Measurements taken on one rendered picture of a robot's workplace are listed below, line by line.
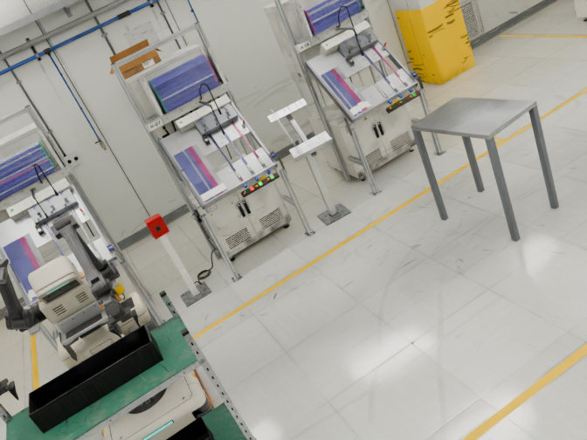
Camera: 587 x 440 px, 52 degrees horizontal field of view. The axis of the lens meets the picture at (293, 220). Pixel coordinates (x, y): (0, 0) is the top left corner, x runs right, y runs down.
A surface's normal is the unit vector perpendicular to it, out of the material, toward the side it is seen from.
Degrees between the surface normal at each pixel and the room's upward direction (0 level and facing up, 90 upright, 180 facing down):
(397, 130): 90
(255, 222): 90
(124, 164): 90
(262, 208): 90
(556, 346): 0
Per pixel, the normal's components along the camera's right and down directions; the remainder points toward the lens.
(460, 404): -0.37, -0.82
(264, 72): 0.41, 0.27
